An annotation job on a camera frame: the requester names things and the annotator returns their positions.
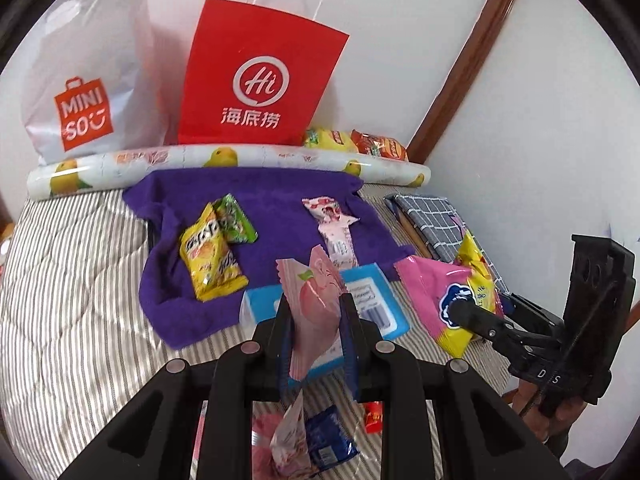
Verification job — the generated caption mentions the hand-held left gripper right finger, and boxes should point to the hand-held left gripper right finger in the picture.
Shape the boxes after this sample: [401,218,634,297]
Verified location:
[341,294,572,480]

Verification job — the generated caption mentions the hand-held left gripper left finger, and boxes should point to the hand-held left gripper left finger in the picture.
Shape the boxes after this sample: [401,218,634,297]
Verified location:
[57,294,296,480]

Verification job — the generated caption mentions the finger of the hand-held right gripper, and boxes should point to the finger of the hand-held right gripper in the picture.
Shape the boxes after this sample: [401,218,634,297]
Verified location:
[446,297,527,362]
[501,293,564,334]

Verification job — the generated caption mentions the light pink peach snack packet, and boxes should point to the light pink peach snack packet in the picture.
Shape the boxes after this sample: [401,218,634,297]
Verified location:
[275,244,348,381]

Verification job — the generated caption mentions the large pink yellow snack packet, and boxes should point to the large pink yellow snack packet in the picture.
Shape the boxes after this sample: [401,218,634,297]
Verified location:
[393,230,506,359]

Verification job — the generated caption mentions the small red snack packet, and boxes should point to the small red snack packet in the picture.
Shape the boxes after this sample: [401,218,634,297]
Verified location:
[362,401,385,433]

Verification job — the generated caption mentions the small blue snack packet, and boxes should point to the small blue snack packet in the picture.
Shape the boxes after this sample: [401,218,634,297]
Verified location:
[305,406,361,471]

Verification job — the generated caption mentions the small pink snack packet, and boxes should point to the small pink snack packet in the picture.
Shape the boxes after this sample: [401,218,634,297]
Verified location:
[319,222,360,269]

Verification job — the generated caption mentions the yellow triangular snack packet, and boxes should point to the yellow triangular snack packet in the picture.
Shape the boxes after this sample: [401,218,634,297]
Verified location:
[179,203,249,303]

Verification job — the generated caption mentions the slim pink white snack packet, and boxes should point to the slim pink white snack packet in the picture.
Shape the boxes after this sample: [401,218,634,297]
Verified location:
[269,391,321,480]

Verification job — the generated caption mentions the green snack packet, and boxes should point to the green snack packet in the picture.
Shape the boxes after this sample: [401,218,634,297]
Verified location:
[212,193,258,245]

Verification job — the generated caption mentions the white red strawberry snack packet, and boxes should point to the white red strawberry snack packet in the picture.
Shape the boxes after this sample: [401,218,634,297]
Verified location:
[301,197,361,226]

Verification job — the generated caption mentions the person's right hand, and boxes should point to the person's right hand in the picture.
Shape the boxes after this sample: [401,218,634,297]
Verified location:
[515,382,590,445]

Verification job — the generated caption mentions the blue tissue box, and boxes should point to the blue tissue box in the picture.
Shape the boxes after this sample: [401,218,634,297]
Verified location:
[240,262,412,378]

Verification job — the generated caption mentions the wooden bar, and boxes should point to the wooden bar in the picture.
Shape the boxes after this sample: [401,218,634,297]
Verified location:
[395,207,436,261]

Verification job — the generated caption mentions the grey checked cloth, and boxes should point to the grey checked cloth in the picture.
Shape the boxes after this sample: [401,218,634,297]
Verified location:
[384,192,511,296]

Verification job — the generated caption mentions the purple towel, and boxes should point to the purple towel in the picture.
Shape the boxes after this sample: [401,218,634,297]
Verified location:
[122,169,416,351]

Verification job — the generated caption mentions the red chip bag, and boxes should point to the red chip bag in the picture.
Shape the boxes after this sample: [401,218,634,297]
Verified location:
[350,129,409,162]

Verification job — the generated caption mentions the yellow chip bag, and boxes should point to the yellow chip bag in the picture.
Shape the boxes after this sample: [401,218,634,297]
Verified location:
[303,127,358,153]

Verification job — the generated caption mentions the duck-print rolled mat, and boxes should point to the duck-print rolled mat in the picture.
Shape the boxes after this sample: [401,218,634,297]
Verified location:
[27,142,432,202]

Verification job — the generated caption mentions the red paper bag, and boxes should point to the red paper bag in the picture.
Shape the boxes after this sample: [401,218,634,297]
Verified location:
[176,0,351,147]

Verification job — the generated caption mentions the white plastic shopping bag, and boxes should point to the white plastic shopping bag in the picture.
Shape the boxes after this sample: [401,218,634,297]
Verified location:
[20,0,171,166]

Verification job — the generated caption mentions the brown wooden door frame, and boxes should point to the brown wooden door frame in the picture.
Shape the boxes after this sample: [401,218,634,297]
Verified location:
[407,0,531,161]

